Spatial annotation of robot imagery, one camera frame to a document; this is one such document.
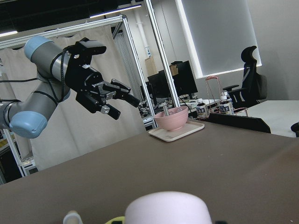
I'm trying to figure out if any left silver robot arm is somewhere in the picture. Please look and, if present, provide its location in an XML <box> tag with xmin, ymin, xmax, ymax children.
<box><xmin>0</xmin><ymin>36</ymin><xmax>140</xmax><ymax>139</ymax></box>

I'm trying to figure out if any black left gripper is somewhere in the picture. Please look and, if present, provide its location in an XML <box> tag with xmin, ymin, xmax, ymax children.
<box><xmin>64</xmin><ymin>54</ymin><xmax>140</xmax><ymax>120</ymax></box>

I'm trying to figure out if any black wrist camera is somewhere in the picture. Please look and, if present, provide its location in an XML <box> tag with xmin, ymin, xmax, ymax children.
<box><xmin>69</xmin><ymin>38</ymin><xmax>107</xmax><ymax>58</ymax></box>

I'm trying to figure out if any pink plastic cup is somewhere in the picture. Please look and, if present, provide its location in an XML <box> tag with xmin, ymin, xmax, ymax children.
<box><xmin>125</xmin><ymin>191</ymin><xmax>212</xmax><ymax>224</ymax></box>

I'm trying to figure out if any beige plastic tray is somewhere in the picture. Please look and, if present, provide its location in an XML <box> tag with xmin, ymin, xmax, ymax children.
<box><xmin>149</xmin><ymin>121</ymin><xmax>205</xmax><ymax>142</ymax></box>

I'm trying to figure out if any black office chair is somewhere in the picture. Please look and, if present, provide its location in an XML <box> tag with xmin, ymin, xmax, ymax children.
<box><xmin>223</xmin><ymin>45</ymin><xmax>267</xmax><ymax>109</ymax></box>

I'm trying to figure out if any pink bowl with ice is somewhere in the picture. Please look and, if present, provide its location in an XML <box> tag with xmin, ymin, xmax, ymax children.
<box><xmin>154</xmin><ymin>106</ymin><xmax>188</xmax><ymax>131</ymax></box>

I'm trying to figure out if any yellow plastic cup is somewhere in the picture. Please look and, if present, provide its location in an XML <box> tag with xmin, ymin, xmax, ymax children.
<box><xmin>105</xmin><ymin>216</ymin><xmax>125</xmax><ymax>224</ymax></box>

